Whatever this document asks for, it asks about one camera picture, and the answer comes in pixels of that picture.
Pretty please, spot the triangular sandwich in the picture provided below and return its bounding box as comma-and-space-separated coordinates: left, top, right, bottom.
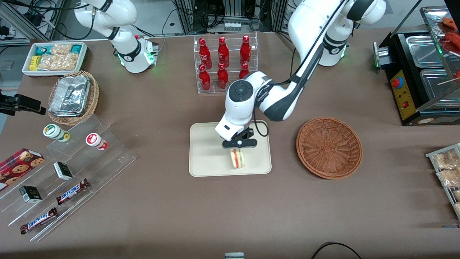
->
230, 148, 246, 169

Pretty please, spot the cream plastic tray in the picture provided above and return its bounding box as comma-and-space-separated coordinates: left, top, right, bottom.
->
189, 120, 272, 177

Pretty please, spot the round brown wicker basket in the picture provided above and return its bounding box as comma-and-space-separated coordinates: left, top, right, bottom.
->
296, 117, 363, 180

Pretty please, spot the oval light wicker basket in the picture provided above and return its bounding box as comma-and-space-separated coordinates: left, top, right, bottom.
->
48, 71, 100, 126

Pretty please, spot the tray of packaged crackers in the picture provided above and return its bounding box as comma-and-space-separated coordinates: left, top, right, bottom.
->
425, 143, 460, 221

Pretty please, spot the clear acrylic bottle rack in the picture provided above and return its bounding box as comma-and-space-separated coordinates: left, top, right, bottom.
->
193, 32, 258, 95

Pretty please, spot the clear acrylic stepped shelf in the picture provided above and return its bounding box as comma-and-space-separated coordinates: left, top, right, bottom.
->
0, 114, 136, 242

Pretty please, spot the red lid yogurt bottle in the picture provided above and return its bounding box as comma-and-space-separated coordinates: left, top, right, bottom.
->
86, 133, 108, 150

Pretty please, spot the aluminium foil container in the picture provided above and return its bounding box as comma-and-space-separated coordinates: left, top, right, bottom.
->
49, 76, 91, 117

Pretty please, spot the Snickers bar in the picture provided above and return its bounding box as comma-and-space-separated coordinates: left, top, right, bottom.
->
56, 179, 90, 205
20, 207, 58, 235

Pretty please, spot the small black box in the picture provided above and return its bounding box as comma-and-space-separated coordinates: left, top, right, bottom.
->
53, 162, 73, 181
19, 186, 42, 203

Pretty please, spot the green lid yogurt bottle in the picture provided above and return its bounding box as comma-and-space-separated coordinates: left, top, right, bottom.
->
43, 124, 70, 142

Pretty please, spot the large clear cracker pack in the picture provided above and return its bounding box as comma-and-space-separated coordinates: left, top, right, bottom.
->
37, 54, 79, 71

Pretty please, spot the black food warmer machine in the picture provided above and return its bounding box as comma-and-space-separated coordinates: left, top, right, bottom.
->
373, 5, 460, 126

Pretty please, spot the black clamp device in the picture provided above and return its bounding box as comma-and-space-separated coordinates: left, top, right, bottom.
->
0, 90, 47, 116

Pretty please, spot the white rectangular snack bin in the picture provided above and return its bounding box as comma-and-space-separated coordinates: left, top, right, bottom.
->
22, 42, 88, 77

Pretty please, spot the red cookie box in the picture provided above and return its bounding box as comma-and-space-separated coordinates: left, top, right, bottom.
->
0, 148, 45, 191

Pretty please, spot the clear pastry pack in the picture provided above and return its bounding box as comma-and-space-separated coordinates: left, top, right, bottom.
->
436, 168, 460, 188
433, 149, 460, 170

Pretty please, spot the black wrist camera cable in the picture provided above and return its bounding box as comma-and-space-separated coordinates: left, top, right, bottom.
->
251, 120, 270, 138

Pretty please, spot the aluminium frame rack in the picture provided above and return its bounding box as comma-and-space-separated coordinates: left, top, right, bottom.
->
172, 0, 300, 35

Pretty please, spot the black floor cable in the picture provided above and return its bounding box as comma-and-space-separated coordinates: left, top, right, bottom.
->
311, 242, 363, 259

